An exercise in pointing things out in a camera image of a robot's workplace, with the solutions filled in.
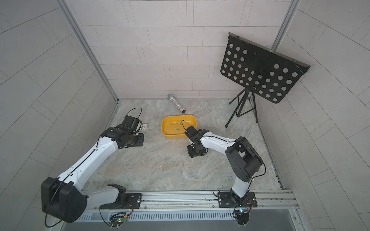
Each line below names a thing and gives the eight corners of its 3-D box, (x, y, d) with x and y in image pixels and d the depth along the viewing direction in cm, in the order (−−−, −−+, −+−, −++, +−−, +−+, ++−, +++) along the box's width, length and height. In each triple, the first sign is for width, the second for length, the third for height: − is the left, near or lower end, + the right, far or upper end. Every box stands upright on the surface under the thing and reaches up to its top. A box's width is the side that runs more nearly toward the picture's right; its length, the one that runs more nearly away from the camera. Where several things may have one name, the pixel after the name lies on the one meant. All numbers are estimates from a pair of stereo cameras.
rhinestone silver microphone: (182, 114, 108) (182, 112, 106) (167, 97, 120) (167, 94, 118) (186, 112, 110) (186, 109, 108) (171, 95, 122) (171, 92, 119)
